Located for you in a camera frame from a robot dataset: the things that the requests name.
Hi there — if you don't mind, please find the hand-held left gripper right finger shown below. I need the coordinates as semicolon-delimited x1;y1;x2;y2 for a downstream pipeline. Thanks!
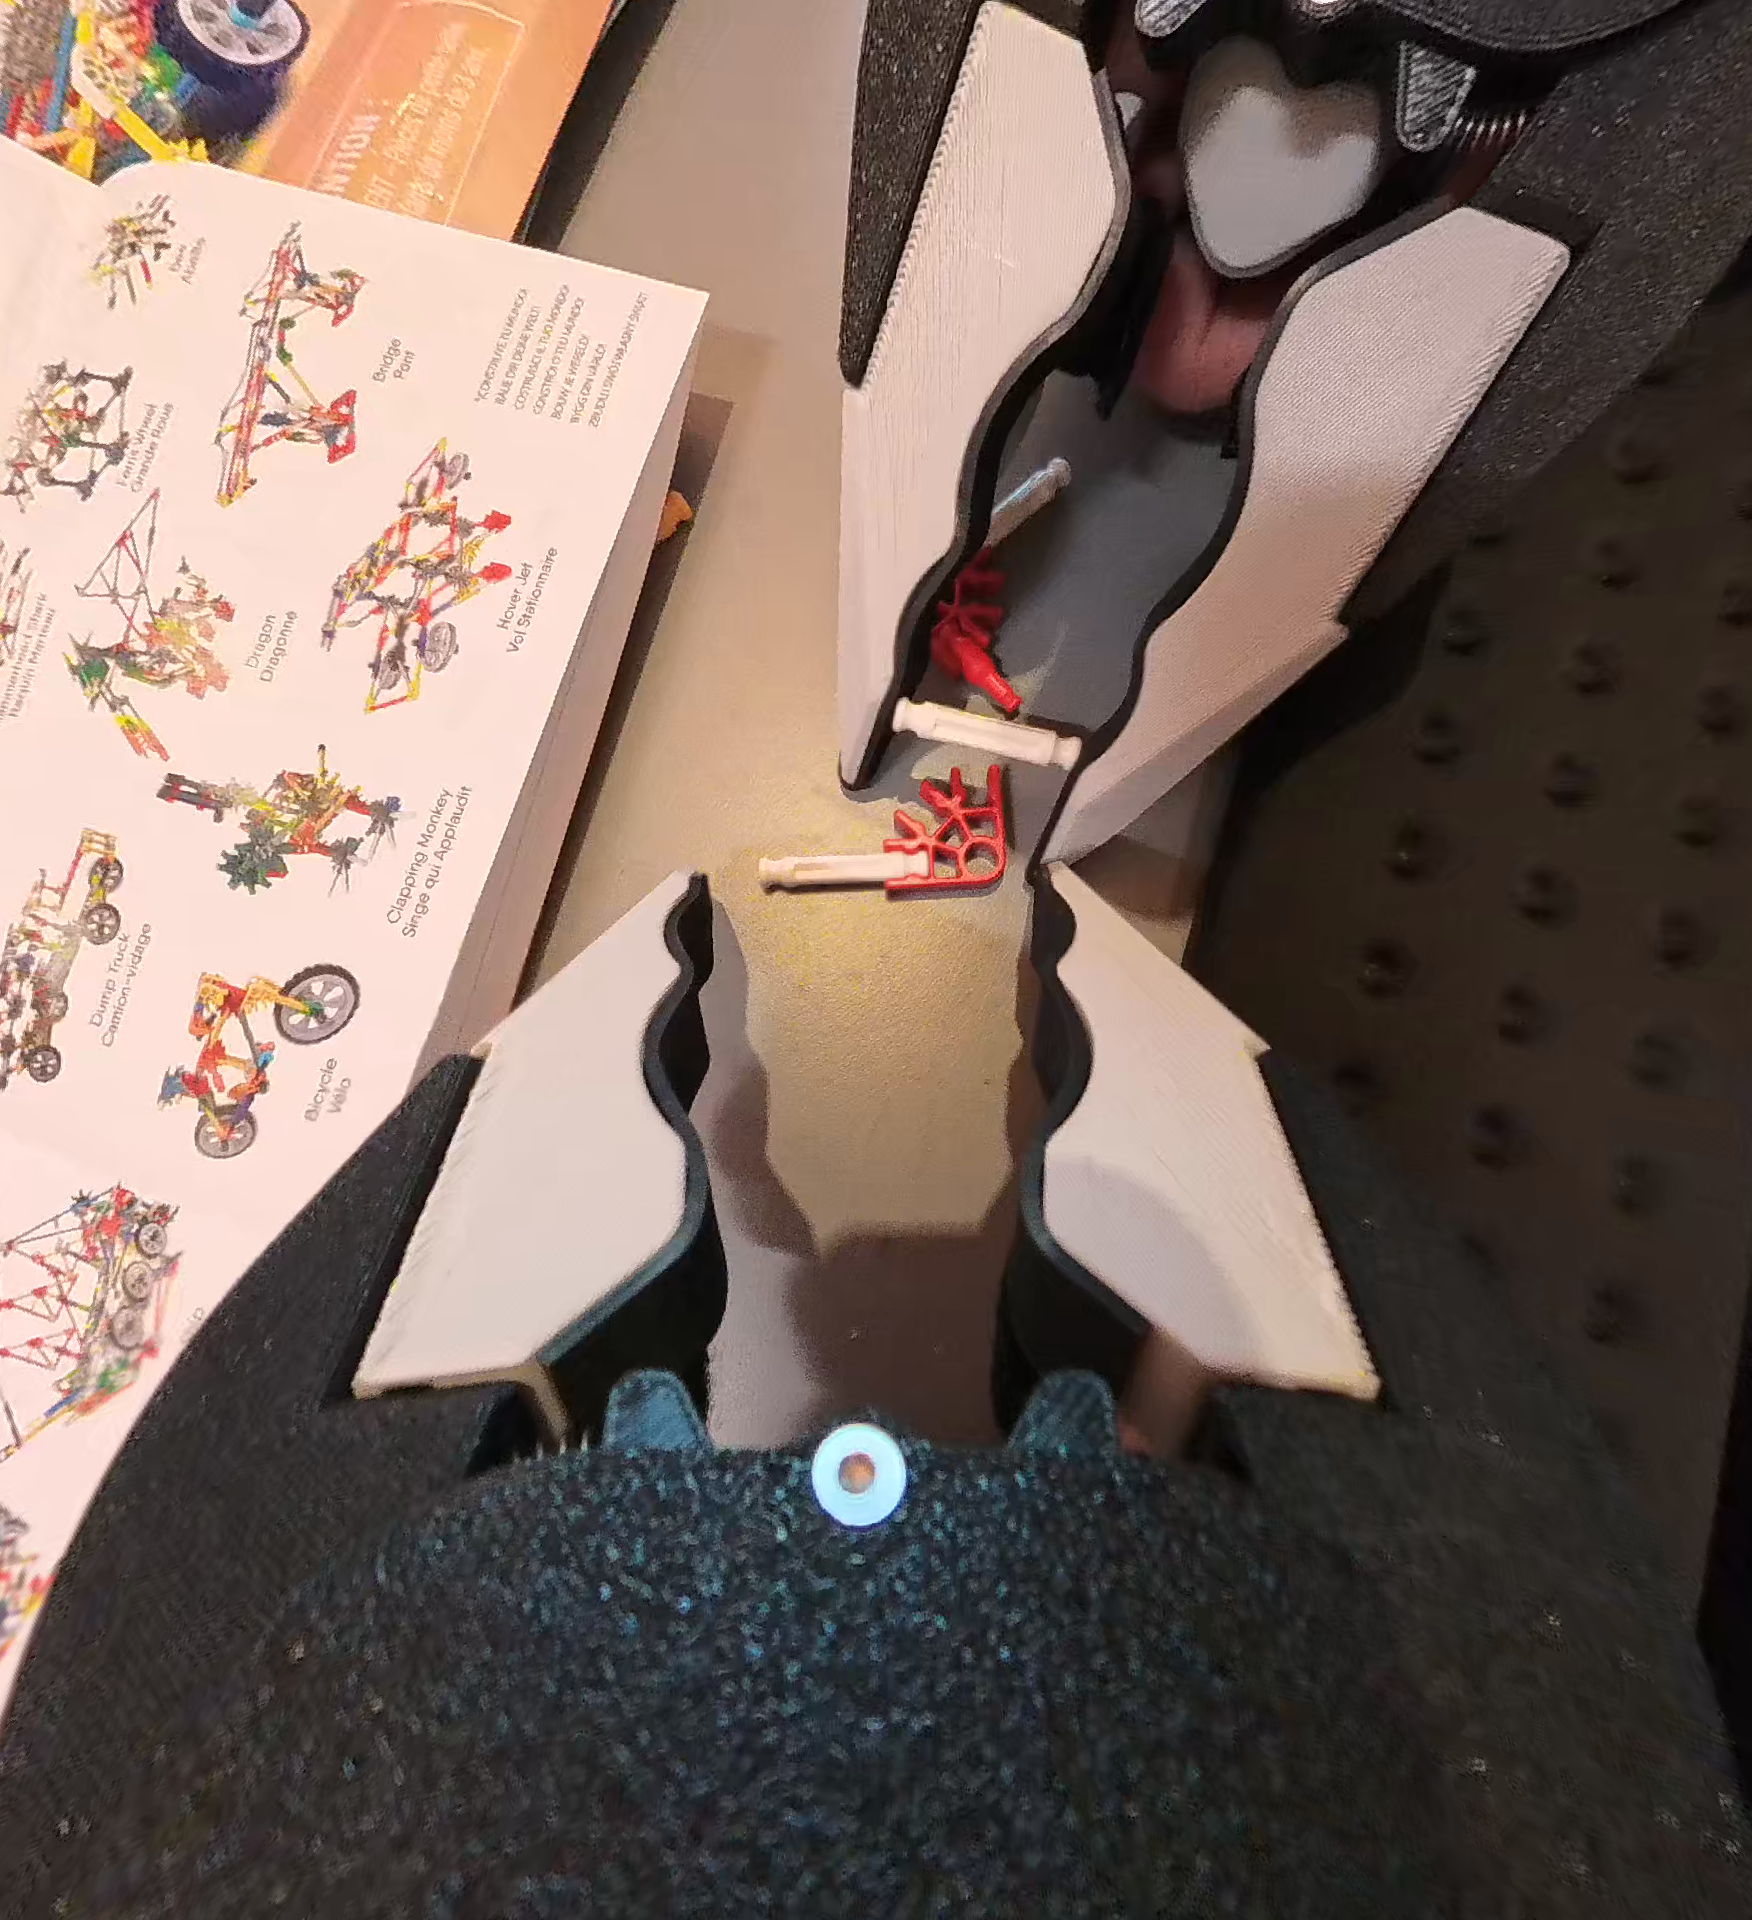
1019;862;1386;1450

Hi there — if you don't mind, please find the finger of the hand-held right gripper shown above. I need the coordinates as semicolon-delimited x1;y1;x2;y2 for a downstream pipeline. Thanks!
1032;197;1576;872
834;0;1137;794

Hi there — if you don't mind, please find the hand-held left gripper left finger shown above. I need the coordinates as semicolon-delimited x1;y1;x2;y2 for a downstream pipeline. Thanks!
351;870;736;1442

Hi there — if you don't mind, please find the person's right hand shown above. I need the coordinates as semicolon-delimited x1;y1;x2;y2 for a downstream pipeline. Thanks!
1139;253;1276;413

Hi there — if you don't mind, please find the red toy rod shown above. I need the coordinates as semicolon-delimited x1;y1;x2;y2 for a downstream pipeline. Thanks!
932;625;1027;716

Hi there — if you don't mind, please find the black dotted mat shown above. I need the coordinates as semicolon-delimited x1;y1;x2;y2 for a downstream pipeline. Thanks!
1183;253;1752;1727

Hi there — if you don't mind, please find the white printed instruction booklet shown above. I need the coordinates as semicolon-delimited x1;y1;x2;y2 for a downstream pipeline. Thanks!
0;96;710;1861

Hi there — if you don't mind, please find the orange printed toy box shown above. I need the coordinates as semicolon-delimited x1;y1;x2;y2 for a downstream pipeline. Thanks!
0;0;625;242

